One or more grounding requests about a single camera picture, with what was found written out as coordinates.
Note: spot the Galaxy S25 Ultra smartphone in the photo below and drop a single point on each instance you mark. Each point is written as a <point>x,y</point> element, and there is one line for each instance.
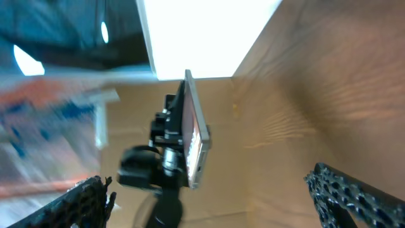
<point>196,136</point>

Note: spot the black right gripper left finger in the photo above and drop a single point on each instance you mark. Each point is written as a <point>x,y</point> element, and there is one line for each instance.
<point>86,205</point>

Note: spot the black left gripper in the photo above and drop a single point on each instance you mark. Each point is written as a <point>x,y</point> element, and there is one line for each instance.
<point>166,133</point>

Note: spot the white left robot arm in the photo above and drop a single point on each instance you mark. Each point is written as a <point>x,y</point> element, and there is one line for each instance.
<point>159,166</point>

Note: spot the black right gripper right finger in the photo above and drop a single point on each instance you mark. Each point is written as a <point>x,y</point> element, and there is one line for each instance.
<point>338,198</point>

